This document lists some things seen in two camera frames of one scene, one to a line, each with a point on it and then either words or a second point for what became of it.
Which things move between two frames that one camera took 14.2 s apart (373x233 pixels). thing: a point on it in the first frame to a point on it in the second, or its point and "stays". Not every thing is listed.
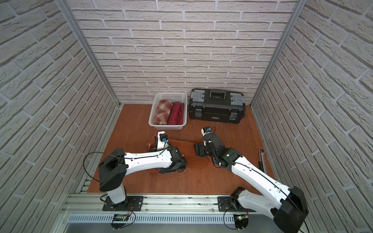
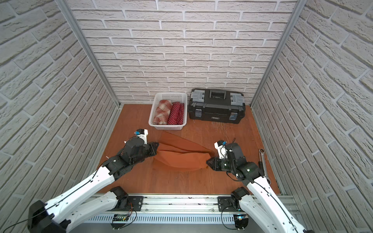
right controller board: [241, 221] stays
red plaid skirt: [162, 112] stays
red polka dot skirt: [176, 114] stays
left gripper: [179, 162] to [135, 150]
